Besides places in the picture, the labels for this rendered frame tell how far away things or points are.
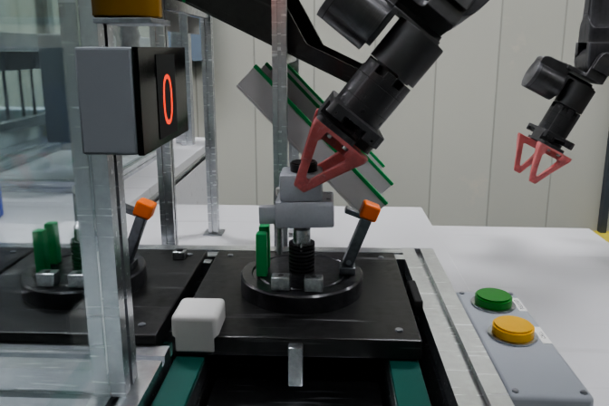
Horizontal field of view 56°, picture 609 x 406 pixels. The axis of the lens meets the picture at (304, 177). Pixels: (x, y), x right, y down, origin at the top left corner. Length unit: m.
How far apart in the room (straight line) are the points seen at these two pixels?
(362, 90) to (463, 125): 3.40
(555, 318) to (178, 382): 0.57
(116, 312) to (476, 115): 3.62
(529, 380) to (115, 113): 0.40
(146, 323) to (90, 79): 0.29
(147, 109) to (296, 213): 0.27
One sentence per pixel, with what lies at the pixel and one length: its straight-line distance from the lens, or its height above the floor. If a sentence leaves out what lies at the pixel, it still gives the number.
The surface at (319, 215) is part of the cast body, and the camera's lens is 0.62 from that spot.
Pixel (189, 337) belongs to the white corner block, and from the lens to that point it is 0.58.
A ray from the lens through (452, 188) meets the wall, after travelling 4.04.
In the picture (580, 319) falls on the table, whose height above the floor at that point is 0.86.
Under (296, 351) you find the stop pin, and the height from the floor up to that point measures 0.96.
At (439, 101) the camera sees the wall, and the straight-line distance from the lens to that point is 3.92.
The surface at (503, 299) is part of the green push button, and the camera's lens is 0.67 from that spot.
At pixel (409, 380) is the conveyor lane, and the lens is 0.55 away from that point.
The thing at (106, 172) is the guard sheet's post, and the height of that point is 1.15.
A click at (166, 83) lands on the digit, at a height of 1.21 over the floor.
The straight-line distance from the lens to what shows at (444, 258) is 1.10.
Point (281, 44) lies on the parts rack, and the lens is 0.81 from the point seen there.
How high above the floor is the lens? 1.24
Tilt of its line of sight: 13 degrees down
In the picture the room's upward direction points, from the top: straight up
